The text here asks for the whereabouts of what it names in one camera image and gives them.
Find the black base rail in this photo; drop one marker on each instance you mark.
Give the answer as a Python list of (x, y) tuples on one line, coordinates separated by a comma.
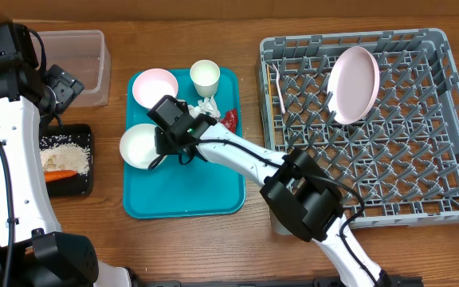
[(396, 281)]

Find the clear plastic bin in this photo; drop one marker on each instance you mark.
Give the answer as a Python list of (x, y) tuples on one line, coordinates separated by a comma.
[(81, 53)]

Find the red snack wrapper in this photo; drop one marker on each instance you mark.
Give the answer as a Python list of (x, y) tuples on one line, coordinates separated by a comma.
[(230, 120)]

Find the peanuts and rice pile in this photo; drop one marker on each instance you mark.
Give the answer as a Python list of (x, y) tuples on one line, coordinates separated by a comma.
[(65, 153)]

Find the teal serving tray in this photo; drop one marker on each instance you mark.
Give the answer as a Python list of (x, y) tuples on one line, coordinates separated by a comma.
[(173, 190)]

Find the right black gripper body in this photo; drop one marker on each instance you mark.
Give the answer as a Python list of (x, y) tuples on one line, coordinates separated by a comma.
[(162, 136)]

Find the black plastic tray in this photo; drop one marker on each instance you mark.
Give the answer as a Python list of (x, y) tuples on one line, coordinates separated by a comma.
[(80, 135)]

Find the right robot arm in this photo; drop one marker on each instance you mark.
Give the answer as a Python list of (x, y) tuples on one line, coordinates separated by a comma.
[(301, 197)]

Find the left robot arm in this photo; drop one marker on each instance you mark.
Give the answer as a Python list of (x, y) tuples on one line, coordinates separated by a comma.
[(34, 251)]

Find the white round plate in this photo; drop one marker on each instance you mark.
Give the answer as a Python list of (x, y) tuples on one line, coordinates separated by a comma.
[(353, 84)]

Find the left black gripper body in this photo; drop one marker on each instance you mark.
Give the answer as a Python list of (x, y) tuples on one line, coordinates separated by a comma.
[(62, 89)]

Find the white paper cup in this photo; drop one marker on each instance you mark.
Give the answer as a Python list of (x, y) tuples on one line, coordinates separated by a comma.
[(205, 75)]

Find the white bowl with peanuts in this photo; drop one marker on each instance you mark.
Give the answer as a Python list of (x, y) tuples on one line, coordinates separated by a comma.
[(137, 146)]

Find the orange carrot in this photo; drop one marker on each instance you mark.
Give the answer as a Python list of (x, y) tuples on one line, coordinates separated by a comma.
[(51, 176)]

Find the wooden chopstick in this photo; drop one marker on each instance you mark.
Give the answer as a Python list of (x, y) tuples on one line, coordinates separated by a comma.
[(270, 90)]

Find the grey dishwasher rack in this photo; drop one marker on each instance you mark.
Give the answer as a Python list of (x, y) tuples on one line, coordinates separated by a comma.
[(402, 158)]

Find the white bowl with scraps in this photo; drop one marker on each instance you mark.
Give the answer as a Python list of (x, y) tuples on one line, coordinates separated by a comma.
[(151, 85)]

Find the crumpled white napkin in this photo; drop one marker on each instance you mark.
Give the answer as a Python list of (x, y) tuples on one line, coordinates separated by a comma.
[(207, 106)]

